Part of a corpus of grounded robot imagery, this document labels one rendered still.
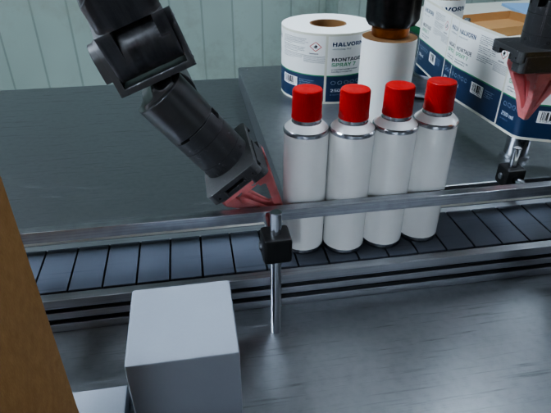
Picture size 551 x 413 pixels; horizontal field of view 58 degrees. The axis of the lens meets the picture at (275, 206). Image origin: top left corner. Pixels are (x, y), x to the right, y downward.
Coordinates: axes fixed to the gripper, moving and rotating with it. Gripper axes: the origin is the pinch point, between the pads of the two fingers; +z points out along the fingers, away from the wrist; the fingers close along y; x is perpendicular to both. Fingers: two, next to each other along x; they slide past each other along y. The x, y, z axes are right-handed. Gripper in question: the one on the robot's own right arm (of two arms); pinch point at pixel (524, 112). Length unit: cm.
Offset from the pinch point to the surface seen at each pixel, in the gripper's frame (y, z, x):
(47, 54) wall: 126, 65, -273
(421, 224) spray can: 16.7, 10.3, 8.3
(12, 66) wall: 147, 70, -271
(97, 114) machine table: 65, 19, -58
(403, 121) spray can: 20.9, -3.7, 7.7
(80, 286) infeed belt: 58, 13, 9
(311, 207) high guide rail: 31.7, 4.8, 10.1
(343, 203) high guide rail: 27.9, 4.8, 10.0
